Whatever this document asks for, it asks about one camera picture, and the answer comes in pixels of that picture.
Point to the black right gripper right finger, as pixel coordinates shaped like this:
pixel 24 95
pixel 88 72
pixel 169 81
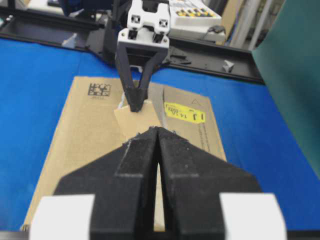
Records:
pixel 207 198

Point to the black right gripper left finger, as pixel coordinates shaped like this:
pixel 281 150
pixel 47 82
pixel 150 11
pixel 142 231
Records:
pixel 110 198

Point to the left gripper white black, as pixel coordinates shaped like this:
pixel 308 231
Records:
pixel 143 28

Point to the beige tape piece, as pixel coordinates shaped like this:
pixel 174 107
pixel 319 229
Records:
pixel 133 123

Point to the brown cardboard box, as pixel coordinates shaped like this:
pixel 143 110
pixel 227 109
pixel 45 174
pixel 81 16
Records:
pixel 88 128

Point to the yellow label sticker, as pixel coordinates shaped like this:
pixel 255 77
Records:
pixel 184 113

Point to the blue table cloth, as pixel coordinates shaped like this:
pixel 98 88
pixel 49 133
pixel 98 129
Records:
pixel 34 84

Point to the screwdriver set tray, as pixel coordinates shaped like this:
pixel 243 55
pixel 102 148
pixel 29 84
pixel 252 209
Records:
pixel 192 19

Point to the green board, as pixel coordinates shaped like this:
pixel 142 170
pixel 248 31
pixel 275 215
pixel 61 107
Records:
pixel 288 59

